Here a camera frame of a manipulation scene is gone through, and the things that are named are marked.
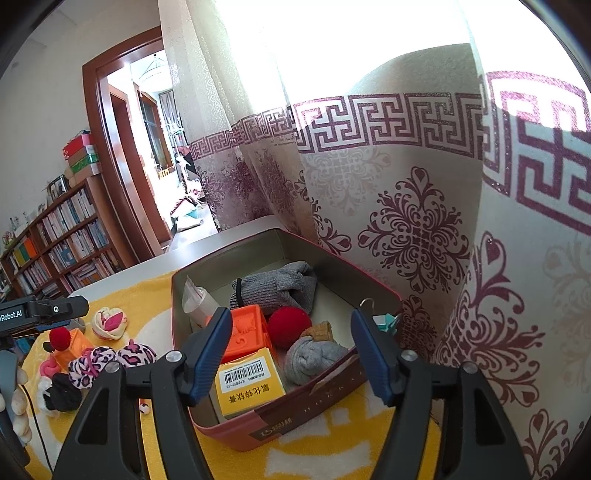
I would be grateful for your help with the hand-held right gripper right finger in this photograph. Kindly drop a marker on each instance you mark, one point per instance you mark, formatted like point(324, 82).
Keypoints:
point(369, 355)

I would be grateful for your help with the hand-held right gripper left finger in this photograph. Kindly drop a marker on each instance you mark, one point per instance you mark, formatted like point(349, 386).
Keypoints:
point(210, 360)

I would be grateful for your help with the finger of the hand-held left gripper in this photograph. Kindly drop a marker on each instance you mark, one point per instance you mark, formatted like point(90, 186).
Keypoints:
point(60, 307)
point(74, 325)

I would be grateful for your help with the red pompom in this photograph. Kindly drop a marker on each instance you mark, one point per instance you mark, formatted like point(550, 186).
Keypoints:
point(288, 325)
point(60, 338)

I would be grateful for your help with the orange embossed toy cube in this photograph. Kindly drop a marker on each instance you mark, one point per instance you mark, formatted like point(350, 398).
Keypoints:
point(77, 348)
point(247, 332)

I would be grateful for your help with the cream pink sock roll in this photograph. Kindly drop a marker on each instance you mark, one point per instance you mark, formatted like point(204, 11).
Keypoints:
point(108, 323)

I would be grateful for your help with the large leopard print earmuffs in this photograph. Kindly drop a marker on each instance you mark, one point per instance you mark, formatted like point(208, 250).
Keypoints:
point(99, 364)

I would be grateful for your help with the pink toy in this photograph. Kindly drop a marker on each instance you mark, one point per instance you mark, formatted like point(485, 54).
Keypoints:
point(48, 367)

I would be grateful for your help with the white yellow medicine box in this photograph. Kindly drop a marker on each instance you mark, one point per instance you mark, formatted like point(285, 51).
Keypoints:
point(249, 392)

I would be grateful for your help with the small white plastic bottle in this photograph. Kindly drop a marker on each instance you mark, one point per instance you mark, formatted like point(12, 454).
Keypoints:
point(198, 302)

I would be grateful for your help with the light grey sock ball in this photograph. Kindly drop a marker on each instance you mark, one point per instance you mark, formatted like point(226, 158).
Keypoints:
point(309, 360)

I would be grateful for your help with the small leopard print earmuffs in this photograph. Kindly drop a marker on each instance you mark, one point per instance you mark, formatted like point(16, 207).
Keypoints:
point(136, 354)

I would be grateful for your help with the black fuzzy sock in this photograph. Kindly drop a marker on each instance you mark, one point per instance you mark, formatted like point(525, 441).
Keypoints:
point(62, 394)

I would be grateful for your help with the red tin container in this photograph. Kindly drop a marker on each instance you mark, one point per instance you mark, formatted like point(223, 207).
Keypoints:
point(295, 415)

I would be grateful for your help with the grey knit sock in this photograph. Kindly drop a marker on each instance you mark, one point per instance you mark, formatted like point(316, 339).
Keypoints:
point(281, 286)

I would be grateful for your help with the person's left hand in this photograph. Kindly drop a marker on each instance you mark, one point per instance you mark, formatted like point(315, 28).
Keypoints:
point(21, 404)

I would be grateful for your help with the teal binder clip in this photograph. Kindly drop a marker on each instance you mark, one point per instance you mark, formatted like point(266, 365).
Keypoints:
point(385, 321)

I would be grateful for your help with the wooden bookshelf with books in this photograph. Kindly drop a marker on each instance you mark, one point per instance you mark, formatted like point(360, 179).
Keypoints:
point(69, 230)

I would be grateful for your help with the yellow white blanket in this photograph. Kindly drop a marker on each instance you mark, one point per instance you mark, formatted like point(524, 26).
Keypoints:
point(323, 457)

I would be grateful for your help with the brown cardboard box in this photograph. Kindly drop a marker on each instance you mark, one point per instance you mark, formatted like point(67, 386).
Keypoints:
point(87, 173)

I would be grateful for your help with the green box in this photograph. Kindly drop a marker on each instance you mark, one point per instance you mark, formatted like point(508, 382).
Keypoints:
point(85, 160)

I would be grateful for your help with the patterned purple beige curtain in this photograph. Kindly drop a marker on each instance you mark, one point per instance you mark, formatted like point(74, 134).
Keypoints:
point(415, 207)

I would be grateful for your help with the red box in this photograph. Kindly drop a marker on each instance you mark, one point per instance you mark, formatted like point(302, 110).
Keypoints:
point(77, 145)

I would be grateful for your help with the round ceiling lamp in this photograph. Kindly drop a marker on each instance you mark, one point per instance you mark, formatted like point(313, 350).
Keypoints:
point(152, 70)

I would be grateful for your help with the photo frame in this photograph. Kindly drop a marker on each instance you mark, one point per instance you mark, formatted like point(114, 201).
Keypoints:
point(57, 186)

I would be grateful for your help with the wooden door frame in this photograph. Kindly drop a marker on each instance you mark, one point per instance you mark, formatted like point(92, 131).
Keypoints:
point(106, 161)

